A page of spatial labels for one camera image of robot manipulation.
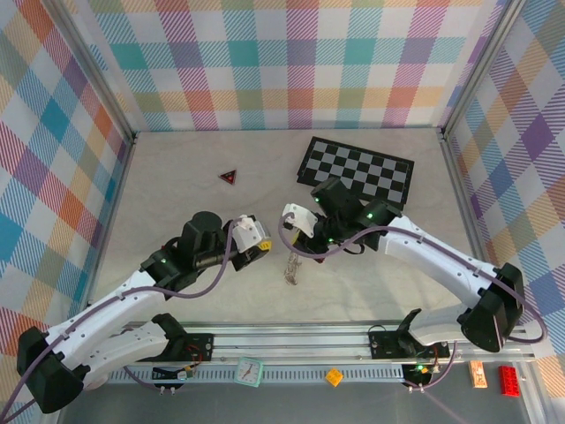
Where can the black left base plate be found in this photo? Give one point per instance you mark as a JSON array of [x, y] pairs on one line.
[[199, 346]]

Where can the clear plastic bag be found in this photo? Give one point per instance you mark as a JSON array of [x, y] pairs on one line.
[[291, 270]]

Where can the red triangular piece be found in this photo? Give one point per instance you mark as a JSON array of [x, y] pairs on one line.
[[229, 177]]

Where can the aluminium corner post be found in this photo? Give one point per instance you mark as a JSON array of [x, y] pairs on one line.
[[482, 66], [100, 75]]

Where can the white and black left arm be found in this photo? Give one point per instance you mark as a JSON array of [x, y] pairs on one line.
[[110, 309]]

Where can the small teal clock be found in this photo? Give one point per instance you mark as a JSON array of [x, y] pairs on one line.
[[250, 371]]

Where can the aluminium left corner post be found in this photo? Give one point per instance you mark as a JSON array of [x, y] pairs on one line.
[[100, 75]]

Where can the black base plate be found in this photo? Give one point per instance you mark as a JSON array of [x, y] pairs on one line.
[[384, 345], [199, 346]]

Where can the aluminium right floor rail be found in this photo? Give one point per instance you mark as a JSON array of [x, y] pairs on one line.
[[467, 199]]

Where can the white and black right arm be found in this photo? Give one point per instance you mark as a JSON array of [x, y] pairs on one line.
[[432, 252]]

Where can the red toy brick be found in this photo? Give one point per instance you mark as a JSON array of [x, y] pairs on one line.
[[510, 380]]

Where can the aluminium left floor rail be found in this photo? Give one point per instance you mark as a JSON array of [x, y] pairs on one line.
[[115, 190]]

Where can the black and grey chessboard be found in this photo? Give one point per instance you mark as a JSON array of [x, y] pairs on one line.
[[353, 163]]

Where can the printed wooden block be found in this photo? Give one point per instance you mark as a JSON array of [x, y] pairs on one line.
[[478, 374]]

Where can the small right connector board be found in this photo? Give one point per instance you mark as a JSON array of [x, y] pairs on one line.
[[421, 368]]

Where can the aluminium floor rail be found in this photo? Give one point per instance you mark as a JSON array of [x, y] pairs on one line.
[[467, 199], [115, 190]]

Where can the small left connector board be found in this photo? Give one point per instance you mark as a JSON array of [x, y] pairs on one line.
[[184, 374]]

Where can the small connector board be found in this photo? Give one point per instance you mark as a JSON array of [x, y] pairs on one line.
[[184, 374], [421, 368]]

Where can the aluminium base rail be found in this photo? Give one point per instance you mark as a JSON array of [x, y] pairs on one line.
[[287, 342]]

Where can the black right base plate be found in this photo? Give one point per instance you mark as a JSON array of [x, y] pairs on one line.
[[384, 345]]

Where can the aluminium right corner post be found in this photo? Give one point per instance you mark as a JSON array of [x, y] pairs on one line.
[[482, 66]]

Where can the orange toy brick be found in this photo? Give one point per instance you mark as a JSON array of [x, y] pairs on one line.
[[334, 376]]

